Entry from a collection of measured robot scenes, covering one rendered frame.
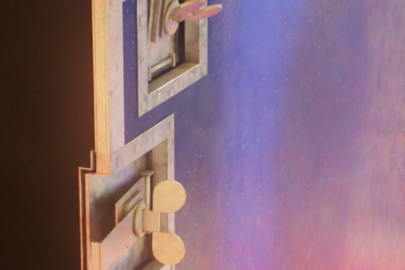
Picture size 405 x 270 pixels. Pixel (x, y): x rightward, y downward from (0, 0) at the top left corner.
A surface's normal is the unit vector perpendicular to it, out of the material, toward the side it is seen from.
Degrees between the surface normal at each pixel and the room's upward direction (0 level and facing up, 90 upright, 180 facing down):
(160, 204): 85
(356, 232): 90
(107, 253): 90
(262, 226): 90
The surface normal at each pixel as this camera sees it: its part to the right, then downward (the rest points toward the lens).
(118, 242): 0.97, 0.07
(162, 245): -0.25, 0.20
